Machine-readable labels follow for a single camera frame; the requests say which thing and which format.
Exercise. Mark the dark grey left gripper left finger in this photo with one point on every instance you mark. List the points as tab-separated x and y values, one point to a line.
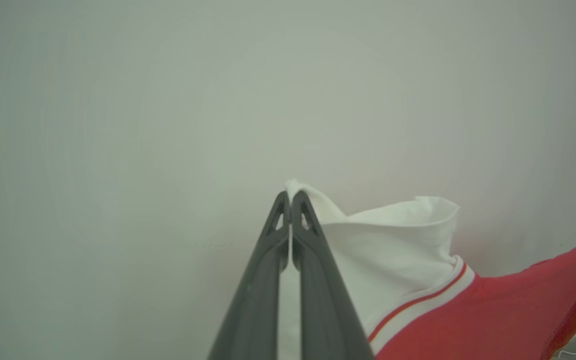
255	300

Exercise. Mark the red basketball shorts white stripe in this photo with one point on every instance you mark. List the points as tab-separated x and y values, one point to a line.
493	320

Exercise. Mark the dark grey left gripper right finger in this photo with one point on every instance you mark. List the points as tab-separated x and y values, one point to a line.
325	310

